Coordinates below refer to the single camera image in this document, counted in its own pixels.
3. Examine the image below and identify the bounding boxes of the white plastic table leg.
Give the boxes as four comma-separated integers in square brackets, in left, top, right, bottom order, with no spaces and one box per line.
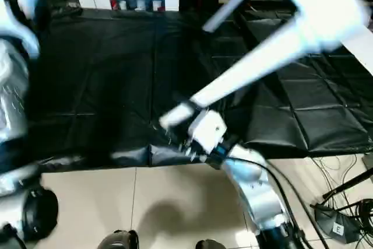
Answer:
[200,0,272,34]
[157,17,312,132]

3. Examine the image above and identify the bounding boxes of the person's black shoes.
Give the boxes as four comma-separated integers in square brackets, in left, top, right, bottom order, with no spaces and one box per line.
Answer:
[195,239,229,249]
[96,230,140,249]

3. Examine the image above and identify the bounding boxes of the black metal table leg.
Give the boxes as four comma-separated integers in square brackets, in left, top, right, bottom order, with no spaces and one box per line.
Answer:
[322,167,373,201]

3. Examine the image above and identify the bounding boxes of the black power adapter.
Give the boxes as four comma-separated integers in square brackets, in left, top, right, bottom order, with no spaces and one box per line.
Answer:
[314,202,357,244]

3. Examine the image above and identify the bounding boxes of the black plastic mat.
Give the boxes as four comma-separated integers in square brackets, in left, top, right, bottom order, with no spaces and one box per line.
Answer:
[23,5,373,173]

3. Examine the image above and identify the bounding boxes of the grey small box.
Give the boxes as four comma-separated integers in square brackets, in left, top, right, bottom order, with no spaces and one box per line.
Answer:
[361,152,373,169]

